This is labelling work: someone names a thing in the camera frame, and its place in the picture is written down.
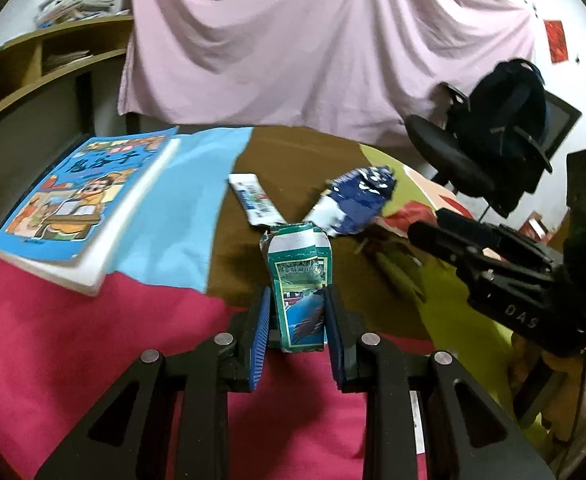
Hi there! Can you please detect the white printed packet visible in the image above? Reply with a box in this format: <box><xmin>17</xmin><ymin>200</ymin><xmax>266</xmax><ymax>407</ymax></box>
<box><xmin>228</xmin><ymin>172</ymin><xmax>288</xmax><ymax>226</ymax></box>

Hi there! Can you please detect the red paper wall decoration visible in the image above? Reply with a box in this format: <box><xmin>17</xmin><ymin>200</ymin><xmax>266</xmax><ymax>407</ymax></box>
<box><xmin>544</xmin><ymin>20</ymin><xmax>568</xmax><ymax>64</ymax></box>

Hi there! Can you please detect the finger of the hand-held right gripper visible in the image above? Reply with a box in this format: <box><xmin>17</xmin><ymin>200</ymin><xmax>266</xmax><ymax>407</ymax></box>
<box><xmin>435</xmin><ymin>208</ymin><xmax>566</xmax><ymax>267</ymax></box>
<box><xmin>407</xmin><ymin>221</ymin><xmax>481</xmax><ymax>281</ymax></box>

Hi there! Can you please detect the blue and white crumpled wrapper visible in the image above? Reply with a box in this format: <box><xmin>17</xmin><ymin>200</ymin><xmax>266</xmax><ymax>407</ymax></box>
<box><xmin>305</xmin><ymin>165</ymin><xmax>398</xmax><ymax>238</ymax></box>

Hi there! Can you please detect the pink hanging sheet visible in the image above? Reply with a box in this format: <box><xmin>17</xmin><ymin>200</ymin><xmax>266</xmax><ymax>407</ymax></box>
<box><xmin>118</xmin><ymin>0</ymin><xmax>538</xmax><ymax>148</ymax></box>

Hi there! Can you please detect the green and white carton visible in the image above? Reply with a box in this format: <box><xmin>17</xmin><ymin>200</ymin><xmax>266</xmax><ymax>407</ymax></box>
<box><xmin>259</xmin><ymin>222</ymin><xmax>331</xmax><ymax>354</ymax></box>

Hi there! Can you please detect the black office chair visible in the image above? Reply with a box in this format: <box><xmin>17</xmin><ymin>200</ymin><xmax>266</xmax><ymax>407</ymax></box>
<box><xmin>405</xmin><ymin>82</ymin><xmax>584</xmax><ymax>218</ymax></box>

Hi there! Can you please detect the colourful printed blanket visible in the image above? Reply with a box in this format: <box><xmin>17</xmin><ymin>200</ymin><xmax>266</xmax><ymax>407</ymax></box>
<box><xmin>0</xmin><ymin>125</ymin><xmax>574</xmax><ymax>480</ymax></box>

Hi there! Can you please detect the pile of books and papers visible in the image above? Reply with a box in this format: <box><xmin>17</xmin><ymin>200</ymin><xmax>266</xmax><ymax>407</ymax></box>
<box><xmin>33</xmin><ymin>0</ymin><xmax>131</xmax><ymax>28</ymax></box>

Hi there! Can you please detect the dark blue backpack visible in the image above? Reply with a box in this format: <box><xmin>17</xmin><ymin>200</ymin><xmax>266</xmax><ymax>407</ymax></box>
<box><xmin>448</xmin><ymin>58</ymin><xmax>554</xmax><ymax>216</ymax></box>

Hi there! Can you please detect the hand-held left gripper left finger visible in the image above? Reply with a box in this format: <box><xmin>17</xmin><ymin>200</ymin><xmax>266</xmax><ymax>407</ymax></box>
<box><xmin>34</xmin><ymin>285</ymin><xmax>274</xmax><ymax>480</ymax></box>

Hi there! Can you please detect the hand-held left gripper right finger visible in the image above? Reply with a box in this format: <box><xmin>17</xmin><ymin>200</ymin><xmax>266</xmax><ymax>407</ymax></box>
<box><xmin>323</xmin><ymin>285</ymin><xmax>556</xmax><ymax>480</ymax></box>

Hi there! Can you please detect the blue children's picture book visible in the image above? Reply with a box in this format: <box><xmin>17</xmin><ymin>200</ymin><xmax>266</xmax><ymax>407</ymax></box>
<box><xmin>0</xmin><ymin>127</ymin><xmax>181</xmax><ymax>297</ymax></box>

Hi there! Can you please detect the wooden shelf unit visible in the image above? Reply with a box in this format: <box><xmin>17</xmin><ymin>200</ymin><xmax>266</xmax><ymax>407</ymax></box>
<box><xmin>0</xmin><ymin>12</ymin><xmax>134</xmax><ymax>136</ymax></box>

